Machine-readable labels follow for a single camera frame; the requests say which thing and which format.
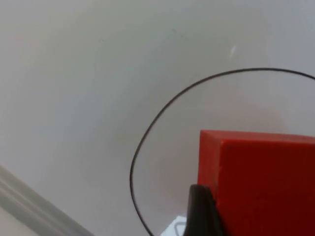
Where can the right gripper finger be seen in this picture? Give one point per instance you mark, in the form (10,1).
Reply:
(201,214)

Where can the red cube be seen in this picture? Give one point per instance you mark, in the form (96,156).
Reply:
(265,182)

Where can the grey-framed whiteboard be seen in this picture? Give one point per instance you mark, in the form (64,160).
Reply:
(98,86)

